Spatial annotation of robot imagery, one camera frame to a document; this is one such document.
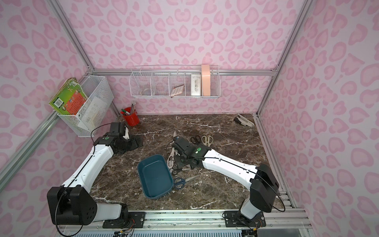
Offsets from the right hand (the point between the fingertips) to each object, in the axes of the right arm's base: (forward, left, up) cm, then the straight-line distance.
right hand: (179, 158), depth 79 cm
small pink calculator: (+40, +3, +14) cm, 43 cm away
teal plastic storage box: (-2, +17, -18) cm, 25 cm away
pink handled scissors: (+6, +8, -15) cm, 18 cm away
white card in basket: (+42, -8, +16) cm, 46 cm away
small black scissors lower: (-1, +4, -15) cm, 16 cm away
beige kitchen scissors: (+22, -18, -15) cm, 32 cm away
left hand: (+9, +26, +1) cm, 27 cm away
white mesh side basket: (+32, +50, +15) cm, 61 cm away
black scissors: (+23, -8, -17) cm, 30 cm away
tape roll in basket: (+39, +24, +14) cm, 48 cm away
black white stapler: (+40, -44, -15) cm, 61 cm away
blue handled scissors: (-8, +1, -14) cm, 17 cm away
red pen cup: (+38, +42, -12) cm, 58 cm away
